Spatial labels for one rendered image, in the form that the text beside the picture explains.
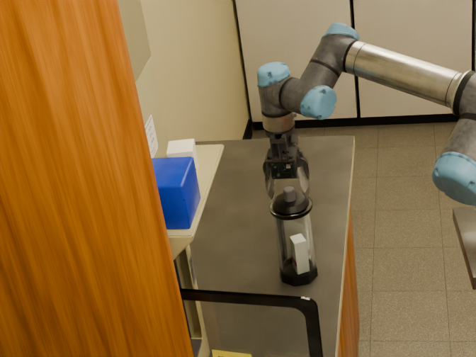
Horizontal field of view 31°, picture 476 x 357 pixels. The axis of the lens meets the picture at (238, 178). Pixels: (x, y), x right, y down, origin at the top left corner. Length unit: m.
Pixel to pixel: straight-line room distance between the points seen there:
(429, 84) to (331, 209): 0.81
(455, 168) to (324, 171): 1.06
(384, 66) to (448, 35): 2.80
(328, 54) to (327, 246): 0.67
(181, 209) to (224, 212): 1.10
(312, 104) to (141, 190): 0.62
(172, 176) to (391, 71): 0.58
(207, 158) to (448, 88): 0.50
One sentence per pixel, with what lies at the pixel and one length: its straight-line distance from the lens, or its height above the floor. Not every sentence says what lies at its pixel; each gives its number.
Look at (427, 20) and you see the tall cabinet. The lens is 4.58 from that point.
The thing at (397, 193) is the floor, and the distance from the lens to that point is 4.28.
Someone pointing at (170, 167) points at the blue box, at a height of 1.60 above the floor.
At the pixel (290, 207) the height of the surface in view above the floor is 1.18.
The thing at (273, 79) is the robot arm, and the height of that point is 1.54.
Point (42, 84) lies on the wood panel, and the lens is 1.29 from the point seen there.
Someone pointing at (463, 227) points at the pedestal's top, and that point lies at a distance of 2.41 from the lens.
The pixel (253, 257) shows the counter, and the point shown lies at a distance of 2.34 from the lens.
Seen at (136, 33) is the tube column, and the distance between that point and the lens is 1.58.
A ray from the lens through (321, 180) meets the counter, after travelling 2.64.
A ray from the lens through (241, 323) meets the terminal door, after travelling 1.55.
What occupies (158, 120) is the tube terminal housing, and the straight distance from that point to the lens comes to 1.68.
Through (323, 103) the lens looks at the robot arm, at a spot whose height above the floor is 1.50.
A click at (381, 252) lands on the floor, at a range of 3.88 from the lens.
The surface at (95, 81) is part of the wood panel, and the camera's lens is 1.25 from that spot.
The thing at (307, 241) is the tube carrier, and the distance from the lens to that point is 2.16.
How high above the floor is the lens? 2.33
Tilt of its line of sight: 31 degrees down
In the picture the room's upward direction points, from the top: 9 degrees counter-clockwise
